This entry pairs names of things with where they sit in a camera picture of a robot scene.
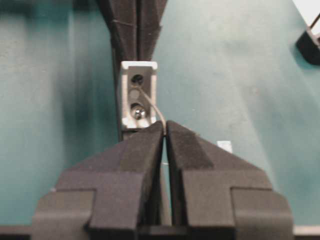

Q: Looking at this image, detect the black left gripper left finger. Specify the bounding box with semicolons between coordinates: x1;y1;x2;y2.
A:
31;122;164;240

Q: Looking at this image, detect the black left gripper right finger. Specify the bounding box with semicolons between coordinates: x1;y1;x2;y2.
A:
166;121;294;240

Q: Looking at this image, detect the thin white wire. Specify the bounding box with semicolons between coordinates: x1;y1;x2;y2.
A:
134;84;167;137

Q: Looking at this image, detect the white tape piece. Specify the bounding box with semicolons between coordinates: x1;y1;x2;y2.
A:
217;140;233;154

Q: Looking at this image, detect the silver metal fitting bracket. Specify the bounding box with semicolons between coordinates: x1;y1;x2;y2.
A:
117;61;158;132

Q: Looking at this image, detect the black lower aluminium rail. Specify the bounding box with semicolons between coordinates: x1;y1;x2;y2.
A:
97;0;167;141

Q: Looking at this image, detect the white wire holder block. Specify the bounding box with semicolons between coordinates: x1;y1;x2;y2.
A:
291;0;320;66

